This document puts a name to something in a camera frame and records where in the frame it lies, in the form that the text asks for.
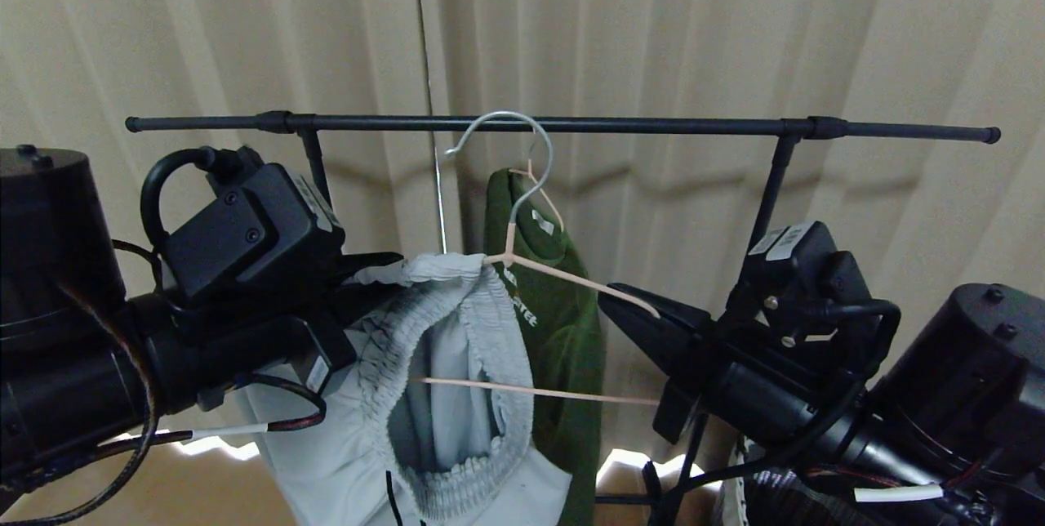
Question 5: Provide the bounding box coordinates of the beige curtain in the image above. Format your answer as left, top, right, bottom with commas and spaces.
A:
0, 0, 1045, 502

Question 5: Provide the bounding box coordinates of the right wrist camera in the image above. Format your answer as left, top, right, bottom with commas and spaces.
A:
725, 221, 883, 380

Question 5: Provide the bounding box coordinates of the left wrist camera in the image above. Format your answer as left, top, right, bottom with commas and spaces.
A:
155, 146, 349, 308

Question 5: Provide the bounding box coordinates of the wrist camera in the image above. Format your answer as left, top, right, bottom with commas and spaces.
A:
725, 221, 883, 380
155, 146, 349, 308

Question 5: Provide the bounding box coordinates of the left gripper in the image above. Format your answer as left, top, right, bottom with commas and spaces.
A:
121, 251, 406, 414

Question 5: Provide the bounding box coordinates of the white laundry basket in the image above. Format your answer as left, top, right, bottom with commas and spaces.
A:
718, 448, 817, 526

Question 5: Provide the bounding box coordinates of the green shirt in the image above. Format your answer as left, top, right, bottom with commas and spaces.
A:
482, 167, 607, 526

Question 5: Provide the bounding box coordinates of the black clothes rack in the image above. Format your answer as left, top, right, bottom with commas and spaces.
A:
124, 109, 1002, 526

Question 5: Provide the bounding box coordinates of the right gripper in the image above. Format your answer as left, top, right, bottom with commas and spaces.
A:
651, 328, 860, 463

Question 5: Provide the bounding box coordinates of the black cable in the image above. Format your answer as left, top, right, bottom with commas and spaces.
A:
649, 300, 904, 526
140, 145, 244, 249

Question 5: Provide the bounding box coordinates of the pale grey garment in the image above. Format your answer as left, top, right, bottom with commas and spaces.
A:
235, 252, 574, 526

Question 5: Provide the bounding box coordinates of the pink clothes hanger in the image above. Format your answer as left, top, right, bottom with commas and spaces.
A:
411, 110, 663, 407
509, 140, 567, 234

